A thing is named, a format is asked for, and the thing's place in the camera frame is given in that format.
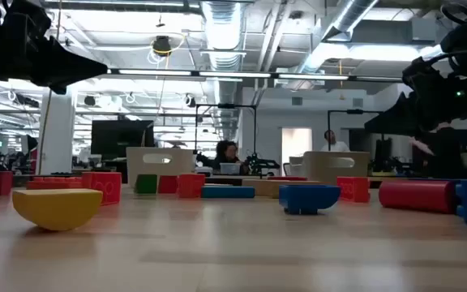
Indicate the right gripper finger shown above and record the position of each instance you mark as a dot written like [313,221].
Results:
[395,119]

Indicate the white plastic bin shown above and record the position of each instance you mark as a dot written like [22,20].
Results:
[158,164]
[335,164]

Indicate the red cylinder block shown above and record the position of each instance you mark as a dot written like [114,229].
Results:
[416,196]

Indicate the orange block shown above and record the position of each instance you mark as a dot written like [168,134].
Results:
[191,185]
[104,187]
[353,189]

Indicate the orange studded brick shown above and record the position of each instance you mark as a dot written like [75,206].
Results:
[53,183]

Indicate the dark blue block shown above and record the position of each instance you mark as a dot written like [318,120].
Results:
[308,198]

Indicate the yellow half-round block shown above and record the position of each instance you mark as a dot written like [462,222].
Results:
[57,209]

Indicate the large red block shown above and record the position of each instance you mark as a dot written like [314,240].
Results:
[286,178]

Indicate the green block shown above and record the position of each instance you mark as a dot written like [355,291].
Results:
[146,183]

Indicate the red studded brick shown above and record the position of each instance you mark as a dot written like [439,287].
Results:
[168,184]

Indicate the wooden plank block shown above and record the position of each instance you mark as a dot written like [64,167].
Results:
[266,187]

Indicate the background black robot arm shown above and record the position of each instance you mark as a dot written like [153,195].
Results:
[260,164]

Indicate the white pillar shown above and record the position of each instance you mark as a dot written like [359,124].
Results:
[57,130]

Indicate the large black monitor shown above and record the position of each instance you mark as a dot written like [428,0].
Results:
[122,138]

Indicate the black office chair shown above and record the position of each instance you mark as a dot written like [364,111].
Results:
[287,168]

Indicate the clear plastic container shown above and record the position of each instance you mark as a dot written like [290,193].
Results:
[230,168]

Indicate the black metal gantry frame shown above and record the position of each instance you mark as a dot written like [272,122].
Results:
[355,111]
[225,106]

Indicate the silver ventilation duct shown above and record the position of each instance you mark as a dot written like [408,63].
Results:
[223,32]
[347,16]

